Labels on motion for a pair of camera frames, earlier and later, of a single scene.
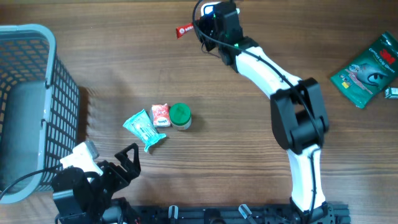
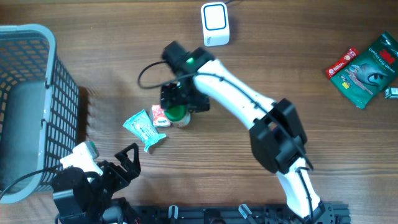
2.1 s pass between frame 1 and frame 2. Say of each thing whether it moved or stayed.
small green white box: stayed
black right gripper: moved
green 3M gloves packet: stayed
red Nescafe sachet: moved
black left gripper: stayed
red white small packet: stayed
